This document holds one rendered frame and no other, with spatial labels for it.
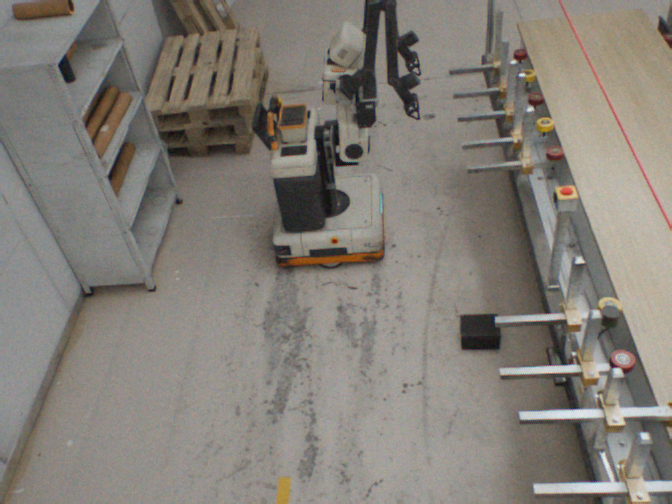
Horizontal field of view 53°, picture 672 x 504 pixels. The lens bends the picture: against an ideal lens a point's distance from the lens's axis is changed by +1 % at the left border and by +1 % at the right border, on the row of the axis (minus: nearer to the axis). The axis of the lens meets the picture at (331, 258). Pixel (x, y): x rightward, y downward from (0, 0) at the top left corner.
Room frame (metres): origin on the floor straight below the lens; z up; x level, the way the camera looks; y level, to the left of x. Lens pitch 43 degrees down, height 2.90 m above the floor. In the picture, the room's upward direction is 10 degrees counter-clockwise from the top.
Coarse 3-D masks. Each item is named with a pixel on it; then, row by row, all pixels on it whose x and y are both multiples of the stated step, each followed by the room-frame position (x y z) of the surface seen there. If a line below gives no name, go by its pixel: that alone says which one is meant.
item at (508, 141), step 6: (510, 138) 2.88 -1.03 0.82; (534, 138) 2.84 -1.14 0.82; (540, 138) 2.83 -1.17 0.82; (546, 138) 2.83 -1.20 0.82; (462, 144) 2.90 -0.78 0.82; (468, 144) 2.89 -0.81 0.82; (474, 144) 2.88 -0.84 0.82; (480, 144) 2.88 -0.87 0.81; (486, 144) 2.87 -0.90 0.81; (492, 144) 2.87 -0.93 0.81; (498, 144) 2.86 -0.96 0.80; (504, 144) 2.86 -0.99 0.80; (510, 144) 2.85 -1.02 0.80
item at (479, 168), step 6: (504, 162) 2.65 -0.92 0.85; (510, 162) 2.64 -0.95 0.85; (516, 162) 2.63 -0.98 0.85; (534, 162) 2.60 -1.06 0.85; (540, 162) 2.60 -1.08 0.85; (546, 162) 2.59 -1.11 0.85; (552, 162) 2.58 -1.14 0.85; (558, 162) 2.58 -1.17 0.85; (468, 168) 2.65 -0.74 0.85; (474, 168) 2.64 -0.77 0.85; (480, 168) 2.64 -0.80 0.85; (486, 168) 2.63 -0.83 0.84; (492, 168) 2.63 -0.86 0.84; (498, 168) 2.62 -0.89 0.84; (504, 168) 2.62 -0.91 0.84; (510, 168) 2.61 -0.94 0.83; (516, 168) 2.61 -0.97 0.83
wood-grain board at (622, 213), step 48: (528, 48) 3.62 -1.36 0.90; (576, 48) 3.52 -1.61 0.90; (624, 48) 3.43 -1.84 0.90; (576, 96) 3.03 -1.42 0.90; (624, 96) 2.96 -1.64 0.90; (576, 144) 2.62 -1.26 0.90; (624, 144) 2.56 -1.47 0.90; (624, 192) 2.22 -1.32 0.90; (624, 240) 1.93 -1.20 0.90; (624, 288) 1.68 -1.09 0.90
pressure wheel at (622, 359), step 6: (612, 354) 1.39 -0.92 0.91; (618, 354) 1.39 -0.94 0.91; (624, 354) 1.38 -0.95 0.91; (630, 354) 1.38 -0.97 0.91; (612, 360) 1.36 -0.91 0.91; (618, 360) 1.36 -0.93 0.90; (624, 360) 1.36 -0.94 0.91; (630, 360) 1.35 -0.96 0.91; (612, 366) 1.35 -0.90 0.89; (618, 366) 1.34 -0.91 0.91; (624, 366) 1.33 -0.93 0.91; (630, 366) 1.33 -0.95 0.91; (624, 372) 1.33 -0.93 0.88
